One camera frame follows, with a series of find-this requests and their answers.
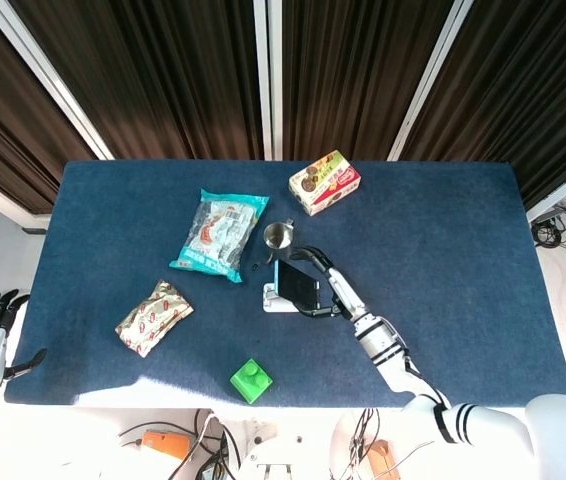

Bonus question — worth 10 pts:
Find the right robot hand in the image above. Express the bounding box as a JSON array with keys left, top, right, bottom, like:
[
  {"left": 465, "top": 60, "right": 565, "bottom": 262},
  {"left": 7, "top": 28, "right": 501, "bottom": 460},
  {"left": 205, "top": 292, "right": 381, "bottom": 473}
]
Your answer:
[{"left": 290, "top": 245, "right": 370, "bottom": 320}]

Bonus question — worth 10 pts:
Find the black smartphone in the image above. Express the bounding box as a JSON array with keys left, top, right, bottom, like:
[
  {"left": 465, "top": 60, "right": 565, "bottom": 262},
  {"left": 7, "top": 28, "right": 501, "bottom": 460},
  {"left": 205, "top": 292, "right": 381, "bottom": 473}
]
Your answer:
[{"left": 273, "top": 258, "right": 322, "bottom": 311}]

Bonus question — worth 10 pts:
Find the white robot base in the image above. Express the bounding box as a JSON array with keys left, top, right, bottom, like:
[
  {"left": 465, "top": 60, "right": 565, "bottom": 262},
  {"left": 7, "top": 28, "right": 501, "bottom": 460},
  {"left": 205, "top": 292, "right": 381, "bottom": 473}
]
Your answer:
[{"left": 236, "top": 435, "right": 334, "bottom": 480}]

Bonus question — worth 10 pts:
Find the white phone stand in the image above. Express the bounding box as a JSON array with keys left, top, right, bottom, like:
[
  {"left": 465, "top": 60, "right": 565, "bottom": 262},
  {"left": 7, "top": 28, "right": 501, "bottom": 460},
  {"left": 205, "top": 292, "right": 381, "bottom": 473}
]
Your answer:
[{"left": 262, "top": 282, "right": 304, "bottom": 314}]

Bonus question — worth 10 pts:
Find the small steel pitcher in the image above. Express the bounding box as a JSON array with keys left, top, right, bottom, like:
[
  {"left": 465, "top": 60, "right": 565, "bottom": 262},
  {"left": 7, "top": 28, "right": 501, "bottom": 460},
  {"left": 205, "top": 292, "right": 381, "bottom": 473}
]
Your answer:
[{"left": 252, "top": 218, "right": 296, "bottom": 272}]

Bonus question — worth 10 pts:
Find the cookie box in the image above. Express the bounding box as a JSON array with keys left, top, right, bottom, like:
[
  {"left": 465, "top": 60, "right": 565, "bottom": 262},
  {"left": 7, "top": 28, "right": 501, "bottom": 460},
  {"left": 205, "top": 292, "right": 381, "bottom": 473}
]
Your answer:
[{"left": 288, "top": 149, "right": 363, "bottom": 217}]

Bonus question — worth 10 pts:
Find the blue table cloth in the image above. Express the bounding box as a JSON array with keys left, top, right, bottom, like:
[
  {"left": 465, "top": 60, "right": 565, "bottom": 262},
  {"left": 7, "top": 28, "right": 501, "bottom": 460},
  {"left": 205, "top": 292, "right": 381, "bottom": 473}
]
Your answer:
[{"left": 3, "top": 159, "right": 566, "bottom": 409}]

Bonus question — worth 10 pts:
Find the green toy block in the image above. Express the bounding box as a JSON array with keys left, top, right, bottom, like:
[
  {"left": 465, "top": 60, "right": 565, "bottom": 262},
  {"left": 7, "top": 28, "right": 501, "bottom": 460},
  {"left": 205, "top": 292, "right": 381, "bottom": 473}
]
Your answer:
[{"left": 229, "top": 357, "right": 274, "bottom": 405}]

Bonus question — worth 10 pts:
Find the teal snack bag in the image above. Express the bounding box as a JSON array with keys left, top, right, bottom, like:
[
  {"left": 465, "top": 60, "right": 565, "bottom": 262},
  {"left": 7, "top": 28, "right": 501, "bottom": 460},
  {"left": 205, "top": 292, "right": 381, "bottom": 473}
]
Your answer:
[{"left": 169, "top": 188, "right": 270, "bottom": 285}]

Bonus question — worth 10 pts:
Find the gold red snack packet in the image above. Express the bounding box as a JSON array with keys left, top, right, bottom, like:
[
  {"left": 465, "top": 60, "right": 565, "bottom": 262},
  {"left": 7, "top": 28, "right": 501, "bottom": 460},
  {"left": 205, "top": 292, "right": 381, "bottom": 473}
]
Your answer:
[{"left": 114, "top": 279, "right": 195, "bottom": 359}]

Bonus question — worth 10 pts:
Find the orange device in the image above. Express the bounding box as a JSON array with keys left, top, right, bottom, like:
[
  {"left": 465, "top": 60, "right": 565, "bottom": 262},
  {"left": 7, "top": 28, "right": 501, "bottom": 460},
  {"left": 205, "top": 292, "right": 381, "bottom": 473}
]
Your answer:
[{"left": 141, "top": 429, "right": 195, "bottom": 461}]

